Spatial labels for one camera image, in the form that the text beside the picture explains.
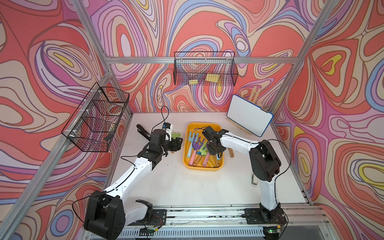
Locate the green hand rake wooden handle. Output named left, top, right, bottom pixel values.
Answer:
left=229, top=148, right=235, bottom=158

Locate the purple hand rake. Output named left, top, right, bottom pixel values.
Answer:
left=202, top=152, right=210, bottom=167

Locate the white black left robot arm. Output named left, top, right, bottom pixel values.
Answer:
left=84, top=129, right=183, bottom=240

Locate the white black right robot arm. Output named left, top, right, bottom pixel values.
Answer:
left=202, top=126, right=288, bottom=226

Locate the yellow plastic storage box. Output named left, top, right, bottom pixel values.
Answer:
left=183, top=122, right=224, bottom=171

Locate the black stapler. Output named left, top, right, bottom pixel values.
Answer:
left=137, top=124, right=151, bottom=141

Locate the blue framed whiteboard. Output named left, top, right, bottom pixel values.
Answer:
left=226, top=94, right=274, bottom=138

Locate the small white eraser block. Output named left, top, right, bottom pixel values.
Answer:
left=252, top=175, right=259, bottom=185

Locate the yellow sticky note pad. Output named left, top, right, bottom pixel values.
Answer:
left=205, top=74, right=220, bottom=83

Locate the blue handled garden fork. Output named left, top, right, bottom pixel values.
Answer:
left=187, top=132, right=199, bottom=158

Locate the purple garden fork pink handle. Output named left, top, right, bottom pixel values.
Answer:
left=189, top=137, right=205, bottom=166

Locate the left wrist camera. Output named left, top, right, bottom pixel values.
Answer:
left=162, top=122, right=173, bottom=141

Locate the black wire basket back wall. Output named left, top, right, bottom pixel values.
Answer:
left=174, top=50, right=239, bottom=86

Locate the black wire basket wall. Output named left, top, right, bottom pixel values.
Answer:
left=61, top=83, right=130, bottom=153
left=174, top=50, right=239, bottom=86

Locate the black wire basket left wall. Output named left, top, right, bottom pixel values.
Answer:
left=61, top=83, right=130, bottom=153

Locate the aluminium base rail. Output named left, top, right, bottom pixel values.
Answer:
left=112, top=205, right=337, bottom=240

